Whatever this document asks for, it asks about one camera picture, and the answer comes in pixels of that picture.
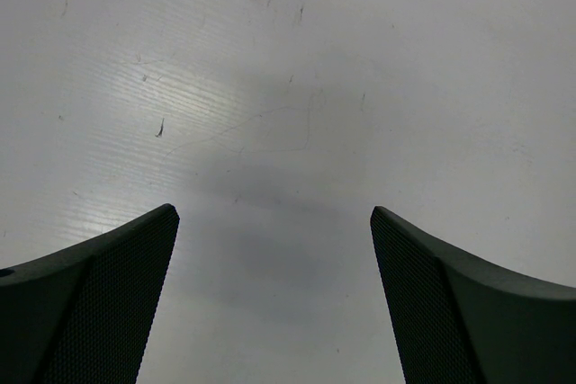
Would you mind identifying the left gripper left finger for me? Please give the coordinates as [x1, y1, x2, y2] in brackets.
[1, 204, 179, 383]

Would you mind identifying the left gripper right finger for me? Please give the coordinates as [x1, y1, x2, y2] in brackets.
[370, 206, 575, 383]

